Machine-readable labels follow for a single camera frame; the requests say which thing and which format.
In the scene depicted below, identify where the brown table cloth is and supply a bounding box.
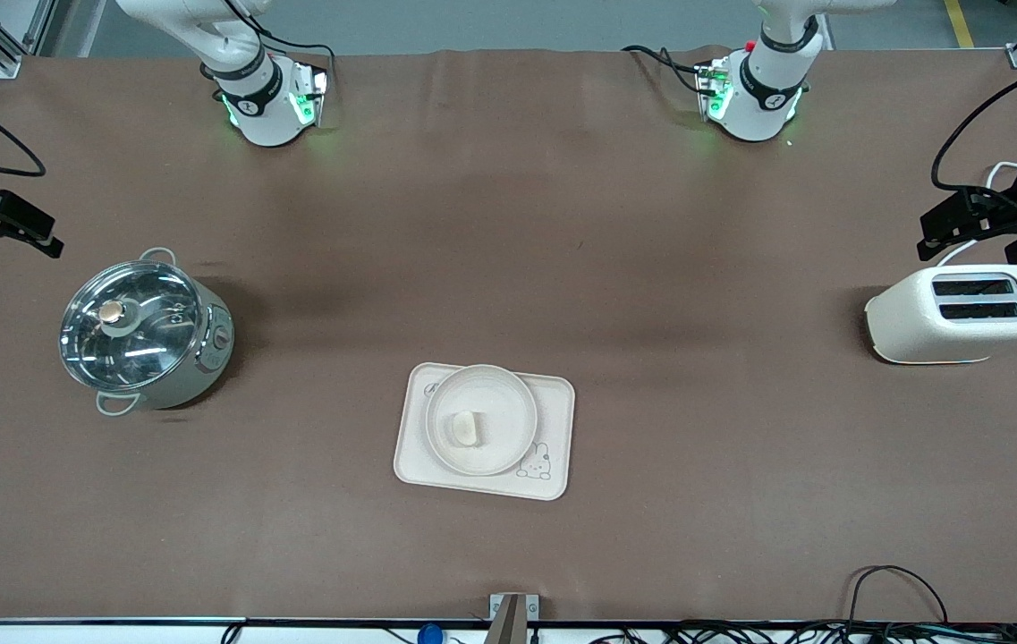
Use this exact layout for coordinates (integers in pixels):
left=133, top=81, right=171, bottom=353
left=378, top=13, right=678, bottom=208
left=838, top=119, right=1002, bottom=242
left=0, top=45, right=1017, bottom=623

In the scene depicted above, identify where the cream two-slot toaster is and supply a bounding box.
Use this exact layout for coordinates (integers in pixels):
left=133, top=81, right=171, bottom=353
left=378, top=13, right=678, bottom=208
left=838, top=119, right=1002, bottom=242
left=864, top=264, right=1017, bottom=365

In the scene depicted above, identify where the black looped cable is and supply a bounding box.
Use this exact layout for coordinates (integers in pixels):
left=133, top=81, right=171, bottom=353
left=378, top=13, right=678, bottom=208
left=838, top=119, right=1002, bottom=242
left=846, top=564, right=950, bottom=627

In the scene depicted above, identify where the cream rabbit print tray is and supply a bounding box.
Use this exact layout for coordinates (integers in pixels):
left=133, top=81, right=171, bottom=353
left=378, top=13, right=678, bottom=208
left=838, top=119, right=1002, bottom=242
left=393, top=361, right=576, bottom=502

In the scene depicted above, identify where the yellow floor tape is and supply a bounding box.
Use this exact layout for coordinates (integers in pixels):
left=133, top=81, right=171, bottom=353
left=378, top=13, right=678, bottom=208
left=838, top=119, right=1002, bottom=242
left=944, top=0, right=977, bottom=50

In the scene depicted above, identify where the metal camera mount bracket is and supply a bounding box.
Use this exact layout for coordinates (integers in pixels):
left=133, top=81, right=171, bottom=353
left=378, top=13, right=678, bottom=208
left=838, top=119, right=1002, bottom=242
left=488, top=593, right=539, bottom=644

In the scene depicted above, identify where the black cable bundle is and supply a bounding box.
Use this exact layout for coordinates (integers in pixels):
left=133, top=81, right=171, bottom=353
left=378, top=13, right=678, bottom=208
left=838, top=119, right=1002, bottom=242
left=589, top=620, right=1017, bottom=644

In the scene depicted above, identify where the black left base cable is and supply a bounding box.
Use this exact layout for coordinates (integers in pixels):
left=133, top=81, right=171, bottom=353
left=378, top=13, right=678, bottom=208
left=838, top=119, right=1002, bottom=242
left=622, top=44, right=708, bottom=96

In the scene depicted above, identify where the round cream plate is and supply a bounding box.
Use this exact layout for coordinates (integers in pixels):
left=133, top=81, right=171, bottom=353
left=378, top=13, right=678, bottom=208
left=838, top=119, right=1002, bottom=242
left=424, top=363, right=539, bottom=477

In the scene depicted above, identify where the glass pot lid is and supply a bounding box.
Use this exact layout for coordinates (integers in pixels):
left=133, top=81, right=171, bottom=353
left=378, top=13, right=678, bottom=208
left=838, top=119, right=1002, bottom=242
left=59, top=260, right=203, bottom=392

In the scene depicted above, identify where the black right base cable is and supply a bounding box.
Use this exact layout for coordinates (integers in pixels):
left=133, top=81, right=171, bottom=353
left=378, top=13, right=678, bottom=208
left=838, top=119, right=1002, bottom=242
left=222, top=0, right=335, bottom=72

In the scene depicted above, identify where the pale green electric pot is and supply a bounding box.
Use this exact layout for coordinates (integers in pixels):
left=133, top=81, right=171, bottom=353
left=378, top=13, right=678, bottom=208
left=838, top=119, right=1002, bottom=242
left=58, top=247, right=235, bottom=418

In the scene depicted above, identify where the white toaster cable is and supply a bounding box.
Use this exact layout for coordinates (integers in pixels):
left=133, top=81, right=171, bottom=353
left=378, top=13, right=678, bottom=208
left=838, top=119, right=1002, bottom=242
left=936, top=161, right=1017, bottom=267

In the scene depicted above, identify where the black base cable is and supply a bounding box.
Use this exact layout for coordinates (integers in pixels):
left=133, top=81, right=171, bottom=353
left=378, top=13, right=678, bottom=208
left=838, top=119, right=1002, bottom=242
left=622, top=44, right=708, bottom=96
left=222, top=0, right=335, bottom=72

